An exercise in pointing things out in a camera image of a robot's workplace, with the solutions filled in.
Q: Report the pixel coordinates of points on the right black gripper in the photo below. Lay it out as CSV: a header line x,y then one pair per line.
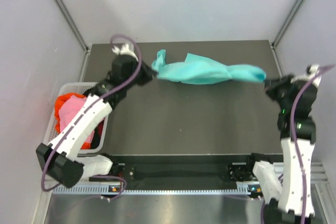
x,y
271,85

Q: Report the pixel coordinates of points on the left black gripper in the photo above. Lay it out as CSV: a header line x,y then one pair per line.
x,y
148,74

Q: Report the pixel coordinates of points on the teal t shirt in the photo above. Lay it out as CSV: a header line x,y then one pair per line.
x,y
199,70

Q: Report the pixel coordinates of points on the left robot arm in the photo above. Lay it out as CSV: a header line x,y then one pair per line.
x,y
59,159

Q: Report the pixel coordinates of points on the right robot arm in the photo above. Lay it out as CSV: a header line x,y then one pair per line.
x,y
287,198

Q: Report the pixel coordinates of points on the pink t shirt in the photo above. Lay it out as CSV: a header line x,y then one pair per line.
x,y
71,111

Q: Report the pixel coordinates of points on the black t shirt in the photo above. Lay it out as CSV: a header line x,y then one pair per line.
x,y
97,135

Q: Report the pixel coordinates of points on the orange t shirt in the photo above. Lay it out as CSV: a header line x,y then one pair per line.
x,y
61,103

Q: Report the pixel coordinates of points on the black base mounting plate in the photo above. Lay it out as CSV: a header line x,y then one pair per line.
x,y
167,172

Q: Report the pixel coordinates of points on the white plastic basket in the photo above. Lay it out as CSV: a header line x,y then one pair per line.
x,y
80,88

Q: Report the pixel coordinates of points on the aluminium front rail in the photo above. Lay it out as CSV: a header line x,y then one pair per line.
x,y
318,174

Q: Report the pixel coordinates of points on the grey slotted cable duct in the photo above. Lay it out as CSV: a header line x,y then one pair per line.
x,y
105,189

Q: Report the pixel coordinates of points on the right aluminium frame post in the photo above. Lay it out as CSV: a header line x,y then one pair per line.
x,y
288,20

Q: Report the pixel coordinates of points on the aluminium frame post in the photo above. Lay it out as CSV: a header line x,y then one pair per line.
x,y
66,14
288,20

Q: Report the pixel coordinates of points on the left aluminium frame post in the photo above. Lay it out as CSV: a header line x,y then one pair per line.
x,y
66,14

